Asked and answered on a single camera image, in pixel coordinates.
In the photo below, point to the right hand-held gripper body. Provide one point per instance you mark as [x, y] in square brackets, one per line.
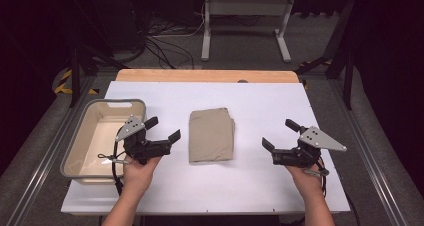
[305, 149]

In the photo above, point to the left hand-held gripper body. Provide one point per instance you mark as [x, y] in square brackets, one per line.
[140, 142]

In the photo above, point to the beige cloth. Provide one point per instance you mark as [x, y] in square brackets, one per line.
[211, 135]

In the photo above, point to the beige plastic bin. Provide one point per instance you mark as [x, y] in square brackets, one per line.
[100, 142]

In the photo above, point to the person's right hand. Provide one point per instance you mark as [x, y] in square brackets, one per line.
[305, 182]

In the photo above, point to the person's left hand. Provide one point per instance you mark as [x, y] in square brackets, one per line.
[141, 176]

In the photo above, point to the white table mat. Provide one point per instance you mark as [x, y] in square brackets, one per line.
[206, 172]

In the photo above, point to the wooden table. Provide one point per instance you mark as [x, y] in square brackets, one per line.
[206, 76]

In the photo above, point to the black metal stand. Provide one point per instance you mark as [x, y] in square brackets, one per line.
[83, 62]
[336, 52]

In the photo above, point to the white metal stand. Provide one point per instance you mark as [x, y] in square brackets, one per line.
[246, 22]

